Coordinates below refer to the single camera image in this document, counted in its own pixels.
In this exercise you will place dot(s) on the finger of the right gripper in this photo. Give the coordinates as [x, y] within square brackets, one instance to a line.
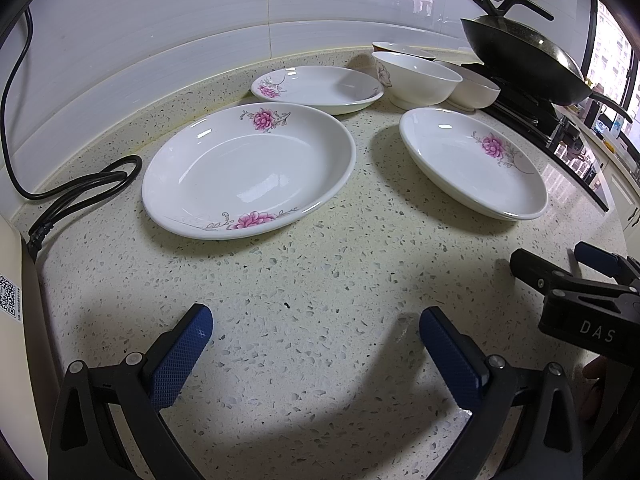
[607, 263]
[541, 274]

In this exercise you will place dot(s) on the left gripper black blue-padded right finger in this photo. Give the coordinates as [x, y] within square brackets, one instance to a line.
[545, 443]

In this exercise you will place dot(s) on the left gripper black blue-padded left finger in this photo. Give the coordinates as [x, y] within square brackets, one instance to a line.
[85, 443]

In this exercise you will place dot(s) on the small white bowl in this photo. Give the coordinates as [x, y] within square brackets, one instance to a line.
[474, 91]

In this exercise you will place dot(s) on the large white bowl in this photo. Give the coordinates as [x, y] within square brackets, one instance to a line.
[414, 82]

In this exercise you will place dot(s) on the large floral plate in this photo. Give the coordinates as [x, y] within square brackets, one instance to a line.
[247, 170]

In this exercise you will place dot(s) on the red banded bowl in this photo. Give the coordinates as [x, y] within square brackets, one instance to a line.
[384, 46]

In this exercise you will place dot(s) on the kitchen window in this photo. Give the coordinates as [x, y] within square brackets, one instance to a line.
[613, 66]

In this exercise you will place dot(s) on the white lower cabinets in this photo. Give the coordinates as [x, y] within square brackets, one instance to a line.
[625, 193]

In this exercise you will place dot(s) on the beige appliance with QR label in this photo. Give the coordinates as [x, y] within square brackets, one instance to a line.
[29, 374]

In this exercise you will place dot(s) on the black gas stove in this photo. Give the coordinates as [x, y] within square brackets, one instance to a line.
[553, 133]

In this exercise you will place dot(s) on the black wok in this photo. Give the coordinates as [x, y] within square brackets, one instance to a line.
[521, 55]

